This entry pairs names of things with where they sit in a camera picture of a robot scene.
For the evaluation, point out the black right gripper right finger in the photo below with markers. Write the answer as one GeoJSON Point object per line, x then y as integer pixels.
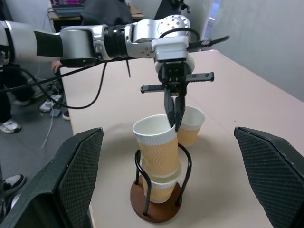
{"type": "Point", "coordinates": [273, 171]}

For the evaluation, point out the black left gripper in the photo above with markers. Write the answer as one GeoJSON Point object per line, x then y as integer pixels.
{"type": "Point", "coordinates": [174, 76]}

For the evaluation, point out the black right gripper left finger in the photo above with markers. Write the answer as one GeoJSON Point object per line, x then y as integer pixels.
{"type": "Point", "coordinates": [47, 190]}

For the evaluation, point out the orange paper cups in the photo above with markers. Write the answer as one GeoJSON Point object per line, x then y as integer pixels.
{"type": "Point", "coordinates": [159, 152]}

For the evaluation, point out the tan ribbed paper cup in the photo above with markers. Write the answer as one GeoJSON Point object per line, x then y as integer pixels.
{"type": "Point", "coordinates": [190, 128]}
{"type": "Point", "coordinates": [161, 192]}

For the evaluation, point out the white sneaker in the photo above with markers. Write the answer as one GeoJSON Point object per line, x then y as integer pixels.
{"type": "Point", "coordinates": [13, 184]}
{"type": "Point", "coordinates": [9, 127]}

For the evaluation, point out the white power strip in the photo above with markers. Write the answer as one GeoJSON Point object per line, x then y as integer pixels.
{"type": "Point", "coordinates": [48, 104]}

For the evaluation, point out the bystander black trouser leg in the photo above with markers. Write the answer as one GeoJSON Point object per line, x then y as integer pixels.
{"type": "Point", "coordinates": [7, 95]}

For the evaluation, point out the person in black jacket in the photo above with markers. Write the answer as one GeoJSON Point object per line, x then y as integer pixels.
{"type": "Point", "coordinates": [107, 13]}

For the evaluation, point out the open laptop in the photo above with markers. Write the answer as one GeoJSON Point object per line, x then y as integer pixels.
{"type": "Point", "coordinates": [67, 7]}

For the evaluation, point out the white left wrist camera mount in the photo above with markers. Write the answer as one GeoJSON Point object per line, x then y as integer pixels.
{"type": "Point", "coordinates": [169, 48]}

